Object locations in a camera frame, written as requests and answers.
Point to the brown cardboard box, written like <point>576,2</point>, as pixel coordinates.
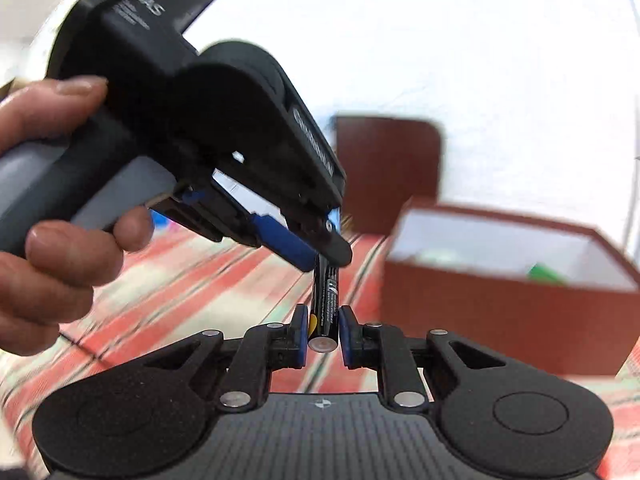
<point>475,320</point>

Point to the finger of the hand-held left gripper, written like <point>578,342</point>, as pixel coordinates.
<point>337,252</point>
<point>285,242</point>

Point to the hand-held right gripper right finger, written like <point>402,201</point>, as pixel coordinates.
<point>347,335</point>

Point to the plaid tablecloth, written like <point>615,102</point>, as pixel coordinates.
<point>200,285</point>

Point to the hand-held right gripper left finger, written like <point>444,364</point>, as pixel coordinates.
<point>300,335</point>

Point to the small green box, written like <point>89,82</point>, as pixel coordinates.
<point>546,274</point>

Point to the person's left hand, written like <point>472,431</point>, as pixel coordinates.
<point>60,270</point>

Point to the black marker pen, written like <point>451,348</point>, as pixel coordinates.
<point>325,300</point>

